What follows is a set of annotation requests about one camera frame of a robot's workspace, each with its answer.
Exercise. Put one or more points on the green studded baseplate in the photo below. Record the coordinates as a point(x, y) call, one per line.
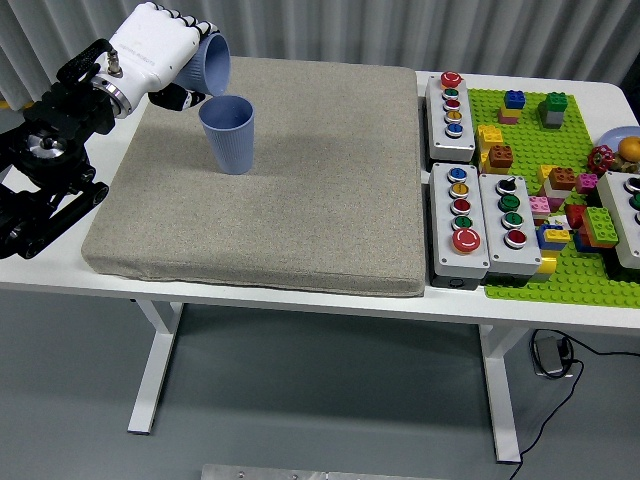
point(530, 145)

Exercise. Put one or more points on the blue ribbed cup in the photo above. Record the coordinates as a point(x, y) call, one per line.
point(235, 150)
point(215, 65)

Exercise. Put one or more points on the green grey block stack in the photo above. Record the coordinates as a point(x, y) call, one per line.
point(552, 117)

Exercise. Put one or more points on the red toy flower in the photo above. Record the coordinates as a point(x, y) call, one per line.
point(600, 160)

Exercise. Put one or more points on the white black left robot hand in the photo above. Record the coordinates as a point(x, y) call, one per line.
point(150, 45)

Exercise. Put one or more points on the lime green toy block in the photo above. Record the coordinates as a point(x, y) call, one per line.
point(600, 226)

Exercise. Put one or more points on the blue orange block stack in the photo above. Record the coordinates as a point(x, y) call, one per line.
point(582, 242)

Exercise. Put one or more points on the orange white yellow block stack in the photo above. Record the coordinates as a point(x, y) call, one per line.
point(561, 177)

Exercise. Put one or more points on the grey-brown cushion mat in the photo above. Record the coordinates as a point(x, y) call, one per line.
point(325, 200)

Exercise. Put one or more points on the brown toy block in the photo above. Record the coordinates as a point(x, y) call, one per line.
point(500, 157)

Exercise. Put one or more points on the grey box black selector switch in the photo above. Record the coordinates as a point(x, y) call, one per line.
point(500, 260)

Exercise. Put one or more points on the grey power adapter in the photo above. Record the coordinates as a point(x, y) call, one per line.
point(547, 355)

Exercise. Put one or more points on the grey box large red button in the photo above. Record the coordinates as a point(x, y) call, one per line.
point(445, 265)

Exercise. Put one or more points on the blue yellow pink block stack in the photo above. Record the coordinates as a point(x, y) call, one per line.
point(514, 99)

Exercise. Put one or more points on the red toy block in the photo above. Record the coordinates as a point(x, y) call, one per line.
point(575, 216)

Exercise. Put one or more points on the brown toy food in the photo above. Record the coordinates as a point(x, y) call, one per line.
point(625, 162)

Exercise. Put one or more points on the grey button box dark base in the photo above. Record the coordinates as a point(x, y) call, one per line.
point(617, 220)

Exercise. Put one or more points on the light pink toy block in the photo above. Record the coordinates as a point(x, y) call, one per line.
point(540, 205)

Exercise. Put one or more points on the grey five-button control box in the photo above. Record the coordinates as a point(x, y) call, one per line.
point(440, 142)

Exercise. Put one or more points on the orange toy fruit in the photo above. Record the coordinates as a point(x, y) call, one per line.
point(630, 147)

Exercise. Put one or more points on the white table leg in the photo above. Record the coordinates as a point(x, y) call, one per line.
point(502, 400)
point(150, 380)

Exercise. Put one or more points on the yellow cylinder block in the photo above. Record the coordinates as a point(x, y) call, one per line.
point(546, 265)

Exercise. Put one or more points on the magenta toy block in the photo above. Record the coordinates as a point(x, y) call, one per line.
point(586, 183)

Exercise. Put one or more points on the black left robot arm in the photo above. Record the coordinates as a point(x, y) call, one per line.
point(55, 120)

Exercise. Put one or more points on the light blue plate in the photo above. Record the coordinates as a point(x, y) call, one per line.
point(612, 136)

